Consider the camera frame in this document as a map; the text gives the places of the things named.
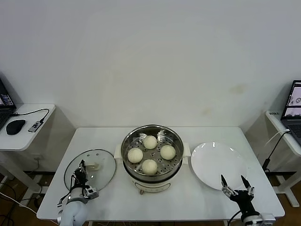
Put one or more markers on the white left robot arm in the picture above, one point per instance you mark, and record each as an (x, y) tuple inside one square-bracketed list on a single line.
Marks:
[(74, 212)]

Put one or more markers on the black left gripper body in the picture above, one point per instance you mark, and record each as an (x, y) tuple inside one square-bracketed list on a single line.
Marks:
[(80, 179)]

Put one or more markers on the round glass pot lid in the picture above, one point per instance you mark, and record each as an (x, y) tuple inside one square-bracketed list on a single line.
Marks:
[(103, 169)]

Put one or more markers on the white printed table sticker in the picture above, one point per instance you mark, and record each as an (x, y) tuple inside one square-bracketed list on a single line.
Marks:
[(273, 113)]

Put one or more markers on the grey usb hub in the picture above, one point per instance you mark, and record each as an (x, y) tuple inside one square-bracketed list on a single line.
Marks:
[(34, 126)]

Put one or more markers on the white side table with mouse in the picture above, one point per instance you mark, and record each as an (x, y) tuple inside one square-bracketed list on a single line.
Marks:
[(26, 139)]

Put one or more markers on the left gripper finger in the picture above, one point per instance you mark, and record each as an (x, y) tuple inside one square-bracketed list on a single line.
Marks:
[(84, 170), (82, 164)]

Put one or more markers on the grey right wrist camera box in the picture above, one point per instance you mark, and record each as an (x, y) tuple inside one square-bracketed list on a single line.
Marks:
[(267, 217)]

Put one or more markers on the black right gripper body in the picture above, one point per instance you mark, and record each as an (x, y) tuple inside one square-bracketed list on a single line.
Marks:
[(243, 200)]

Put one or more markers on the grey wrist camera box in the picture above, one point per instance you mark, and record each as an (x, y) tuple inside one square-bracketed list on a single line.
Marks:
[(91, 193), (267, 217)]

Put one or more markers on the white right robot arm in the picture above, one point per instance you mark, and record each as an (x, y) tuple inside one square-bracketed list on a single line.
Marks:
[(252, 220)]

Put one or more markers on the white side table with sticker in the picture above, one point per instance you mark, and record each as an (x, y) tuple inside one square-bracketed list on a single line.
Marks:
[(285, 183)]

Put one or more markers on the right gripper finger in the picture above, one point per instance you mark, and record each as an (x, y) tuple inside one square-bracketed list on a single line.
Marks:
[(250, 190), (228, 189)]

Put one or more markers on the perforated steel steamer basket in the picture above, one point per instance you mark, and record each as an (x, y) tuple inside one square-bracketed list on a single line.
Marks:
[(151, 131)]

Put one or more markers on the black laptop with dark screen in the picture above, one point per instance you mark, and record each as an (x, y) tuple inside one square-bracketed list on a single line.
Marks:
[(4, 110)]

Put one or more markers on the cream electric cooking pot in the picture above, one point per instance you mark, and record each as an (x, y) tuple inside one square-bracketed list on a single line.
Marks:
[(152, 184)]

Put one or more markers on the white steamed baozi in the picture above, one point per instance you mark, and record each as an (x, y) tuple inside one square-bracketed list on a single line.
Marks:
[(135, 155), (149, 166), (150, 142), (168, 151)]

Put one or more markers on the white round plate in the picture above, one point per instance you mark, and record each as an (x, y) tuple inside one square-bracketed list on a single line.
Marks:
[(216, 162)]

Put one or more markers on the black computer mouse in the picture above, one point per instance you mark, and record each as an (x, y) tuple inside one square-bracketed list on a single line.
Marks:
[(15, 126)]

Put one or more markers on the grey laptop showing camera views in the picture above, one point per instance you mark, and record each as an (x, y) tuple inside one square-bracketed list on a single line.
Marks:
[(291, 122)]

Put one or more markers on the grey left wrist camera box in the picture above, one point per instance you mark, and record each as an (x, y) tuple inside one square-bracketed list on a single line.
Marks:
[(91, 193)]

